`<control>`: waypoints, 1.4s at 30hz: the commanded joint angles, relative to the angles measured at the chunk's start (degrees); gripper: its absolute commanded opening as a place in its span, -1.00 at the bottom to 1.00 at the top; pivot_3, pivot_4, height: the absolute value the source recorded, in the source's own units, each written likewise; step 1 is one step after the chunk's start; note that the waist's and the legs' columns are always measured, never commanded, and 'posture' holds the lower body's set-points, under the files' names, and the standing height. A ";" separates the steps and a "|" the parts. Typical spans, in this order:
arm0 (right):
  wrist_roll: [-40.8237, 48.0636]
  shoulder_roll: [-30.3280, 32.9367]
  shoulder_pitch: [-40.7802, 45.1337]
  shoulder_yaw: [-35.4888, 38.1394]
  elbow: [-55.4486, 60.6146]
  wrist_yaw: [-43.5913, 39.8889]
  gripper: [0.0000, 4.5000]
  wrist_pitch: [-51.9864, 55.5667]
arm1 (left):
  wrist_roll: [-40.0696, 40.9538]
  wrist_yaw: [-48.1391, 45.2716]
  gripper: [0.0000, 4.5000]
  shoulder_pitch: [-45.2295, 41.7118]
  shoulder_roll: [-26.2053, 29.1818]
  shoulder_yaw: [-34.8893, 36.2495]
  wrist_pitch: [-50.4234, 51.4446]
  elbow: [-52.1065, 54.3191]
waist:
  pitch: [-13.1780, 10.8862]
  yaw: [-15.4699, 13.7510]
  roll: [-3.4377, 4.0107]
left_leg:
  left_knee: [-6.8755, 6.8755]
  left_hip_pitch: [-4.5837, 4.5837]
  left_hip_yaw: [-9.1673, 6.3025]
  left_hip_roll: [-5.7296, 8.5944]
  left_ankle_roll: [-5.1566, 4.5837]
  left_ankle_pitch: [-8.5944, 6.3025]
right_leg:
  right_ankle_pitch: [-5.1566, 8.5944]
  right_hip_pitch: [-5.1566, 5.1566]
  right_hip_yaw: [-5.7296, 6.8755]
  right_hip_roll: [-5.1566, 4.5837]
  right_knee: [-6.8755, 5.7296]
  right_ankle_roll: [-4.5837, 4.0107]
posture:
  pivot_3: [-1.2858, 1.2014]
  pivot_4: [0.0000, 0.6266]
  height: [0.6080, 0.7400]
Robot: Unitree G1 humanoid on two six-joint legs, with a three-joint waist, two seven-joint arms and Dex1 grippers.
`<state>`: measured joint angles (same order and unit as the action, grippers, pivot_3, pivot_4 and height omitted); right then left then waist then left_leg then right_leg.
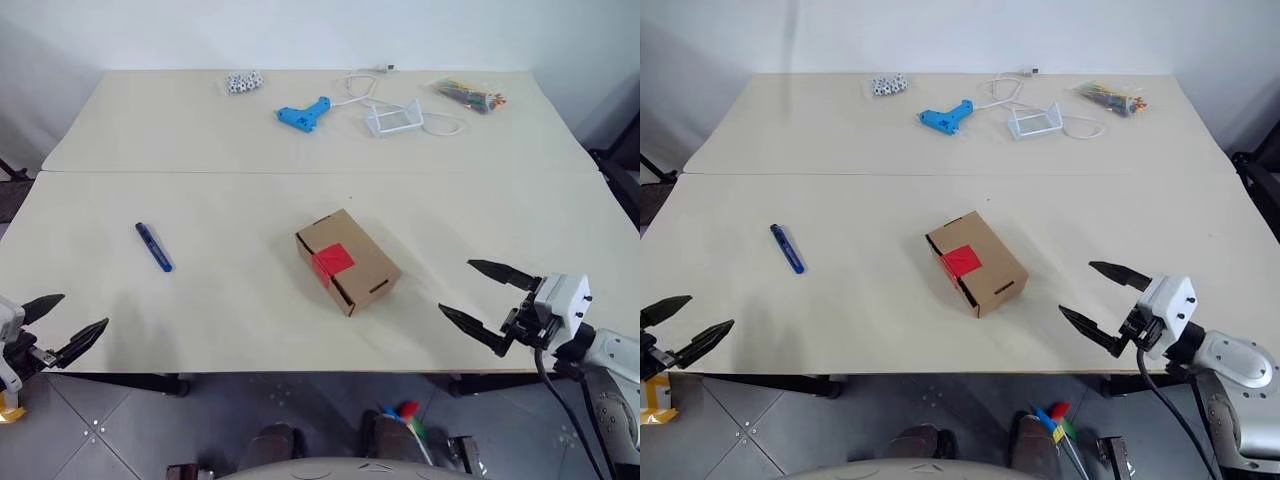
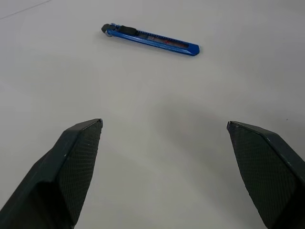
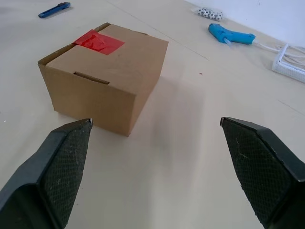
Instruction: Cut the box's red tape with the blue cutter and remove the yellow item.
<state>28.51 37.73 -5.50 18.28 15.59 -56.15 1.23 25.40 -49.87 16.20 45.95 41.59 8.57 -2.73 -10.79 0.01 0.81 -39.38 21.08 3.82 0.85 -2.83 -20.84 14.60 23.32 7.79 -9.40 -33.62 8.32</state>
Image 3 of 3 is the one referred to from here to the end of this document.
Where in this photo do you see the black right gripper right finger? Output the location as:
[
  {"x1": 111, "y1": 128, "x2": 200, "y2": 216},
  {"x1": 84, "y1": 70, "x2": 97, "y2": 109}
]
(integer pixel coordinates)
[{"x1": 219, "y1": 116, "x2": 305, "y2": 229}]

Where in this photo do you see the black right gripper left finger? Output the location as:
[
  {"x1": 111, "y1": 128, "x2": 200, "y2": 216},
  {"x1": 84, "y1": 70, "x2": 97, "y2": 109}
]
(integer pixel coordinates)
[{"x1": 0, "y1": 118, "x2": 94, "y2": 229}]

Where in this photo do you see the brown cardboard box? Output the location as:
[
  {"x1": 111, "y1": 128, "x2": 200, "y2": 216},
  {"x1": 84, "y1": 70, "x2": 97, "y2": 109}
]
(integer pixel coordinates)
[{"x1": 37, "y1": 22, "x2": 170, "y2": 137}]

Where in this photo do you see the clear plastic tray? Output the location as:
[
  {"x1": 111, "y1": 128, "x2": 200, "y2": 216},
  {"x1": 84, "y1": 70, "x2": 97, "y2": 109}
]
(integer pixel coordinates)
[{"x1": 272, "y1": 43, "x2": 305, "y2": 83}]

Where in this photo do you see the blue glue gun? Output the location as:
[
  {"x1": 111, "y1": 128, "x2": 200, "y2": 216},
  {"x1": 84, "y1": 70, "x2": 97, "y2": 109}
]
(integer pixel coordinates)
[{"x1": 208, "y1": 23, "x2": 257, "y2": 46}]

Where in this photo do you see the red tape patch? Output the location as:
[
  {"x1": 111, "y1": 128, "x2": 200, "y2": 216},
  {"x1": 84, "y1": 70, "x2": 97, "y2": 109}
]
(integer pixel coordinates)
[{"x1": 72, "y1": 29, "x2": 126, "y2": 56}]

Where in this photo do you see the white power cable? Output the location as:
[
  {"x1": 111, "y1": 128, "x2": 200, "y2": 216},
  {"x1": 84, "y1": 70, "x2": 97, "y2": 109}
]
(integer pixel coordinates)
[{"x1": 252, "y1": 40, "x2": 305, "y2": 65}]

